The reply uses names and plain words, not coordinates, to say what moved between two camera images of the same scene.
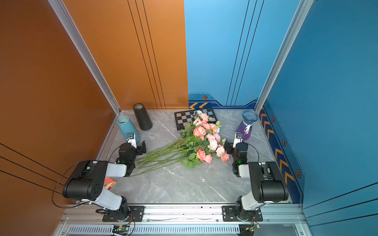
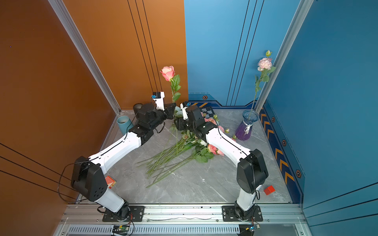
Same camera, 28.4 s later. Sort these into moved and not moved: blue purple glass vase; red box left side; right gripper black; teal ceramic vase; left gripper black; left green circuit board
Moved: right gripper black; left gripper black
Not moved: blue purple glass vase; red box left side; teal ceramic vase; left green circuit board
